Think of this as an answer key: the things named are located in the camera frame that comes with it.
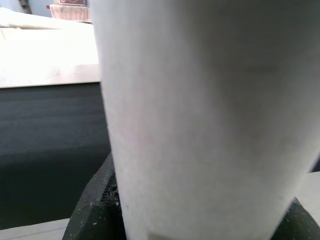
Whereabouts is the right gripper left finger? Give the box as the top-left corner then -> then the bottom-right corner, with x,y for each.
62,151 -> 126,240

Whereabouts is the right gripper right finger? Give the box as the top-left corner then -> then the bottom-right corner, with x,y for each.
271,196 -> 320,240

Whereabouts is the white plastic table leg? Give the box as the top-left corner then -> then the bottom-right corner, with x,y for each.
88,0 -> 320,240

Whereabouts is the white children table top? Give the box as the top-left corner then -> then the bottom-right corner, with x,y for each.
0,7 -> 102,89

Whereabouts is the black tablecloth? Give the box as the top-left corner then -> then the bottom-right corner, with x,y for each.
0,82 -> 113,230

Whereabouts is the beige towel cloth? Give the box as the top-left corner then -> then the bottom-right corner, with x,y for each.
49,3 -> 93,23

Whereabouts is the red food poster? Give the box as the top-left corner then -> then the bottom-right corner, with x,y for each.
58,0 -> 87,6

